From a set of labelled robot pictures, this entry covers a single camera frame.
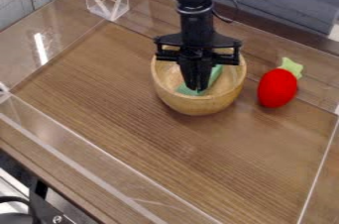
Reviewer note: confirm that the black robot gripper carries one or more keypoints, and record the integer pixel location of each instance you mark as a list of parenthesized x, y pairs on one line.
[(197, 47)]

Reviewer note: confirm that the green rectangular block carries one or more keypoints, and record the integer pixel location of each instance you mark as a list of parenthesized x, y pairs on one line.
[(184, 90)]

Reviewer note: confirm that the brown wooden bowl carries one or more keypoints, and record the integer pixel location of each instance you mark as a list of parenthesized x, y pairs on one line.
[(209, 101)]

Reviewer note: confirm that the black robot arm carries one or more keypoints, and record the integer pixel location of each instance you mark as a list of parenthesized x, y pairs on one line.
[(197, 48)]

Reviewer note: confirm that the red plush strawberry toy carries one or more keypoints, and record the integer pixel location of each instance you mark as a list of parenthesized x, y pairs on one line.
[(277, 84)]

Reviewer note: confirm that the clear acrylic corner bracket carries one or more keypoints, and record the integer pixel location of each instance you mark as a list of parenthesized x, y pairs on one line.
[(108, 9)]

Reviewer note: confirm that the clear acrylic tray wall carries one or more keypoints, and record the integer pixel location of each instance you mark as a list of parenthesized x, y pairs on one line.
[(114, 193)]

